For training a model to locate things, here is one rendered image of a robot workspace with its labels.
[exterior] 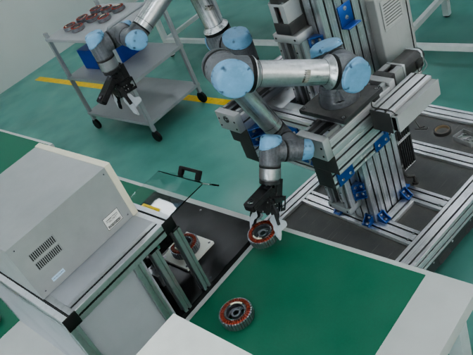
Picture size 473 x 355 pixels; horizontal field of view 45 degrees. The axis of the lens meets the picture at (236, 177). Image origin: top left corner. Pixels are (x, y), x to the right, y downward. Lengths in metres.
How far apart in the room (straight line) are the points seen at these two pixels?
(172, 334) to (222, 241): 0.88
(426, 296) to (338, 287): 0.27
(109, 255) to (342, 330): 0.72
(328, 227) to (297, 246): 0.86
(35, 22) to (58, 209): 6.09
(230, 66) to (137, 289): 0.72
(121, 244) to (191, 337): 0.58
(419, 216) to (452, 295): 1.08
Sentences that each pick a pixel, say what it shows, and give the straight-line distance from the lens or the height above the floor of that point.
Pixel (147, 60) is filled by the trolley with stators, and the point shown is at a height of 0.54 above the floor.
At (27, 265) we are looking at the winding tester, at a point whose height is 1.24.
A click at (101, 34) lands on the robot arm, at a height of 1.49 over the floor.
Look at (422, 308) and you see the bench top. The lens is 1.75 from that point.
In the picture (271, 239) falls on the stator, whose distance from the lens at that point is 1.96.
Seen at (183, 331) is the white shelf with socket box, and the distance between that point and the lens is 1.29.
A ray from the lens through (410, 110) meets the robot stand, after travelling 2.19.
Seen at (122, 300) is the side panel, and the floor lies 1.01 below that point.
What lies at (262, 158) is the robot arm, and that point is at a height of 1.06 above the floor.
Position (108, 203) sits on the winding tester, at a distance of 1.79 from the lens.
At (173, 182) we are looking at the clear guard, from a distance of 2.00.
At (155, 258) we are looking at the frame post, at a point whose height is 1.03.
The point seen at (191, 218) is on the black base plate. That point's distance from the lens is 2.31.
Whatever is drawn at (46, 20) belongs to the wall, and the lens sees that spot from 7.75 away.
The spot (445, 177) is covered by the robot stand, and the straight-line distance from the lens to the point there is 2.99.
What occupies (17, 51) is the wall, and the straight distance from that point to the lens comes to 7.58.
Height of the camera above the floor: 2.11
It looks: 34 degrees down
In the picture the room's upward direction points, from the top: 24 degrees counter-clockwise
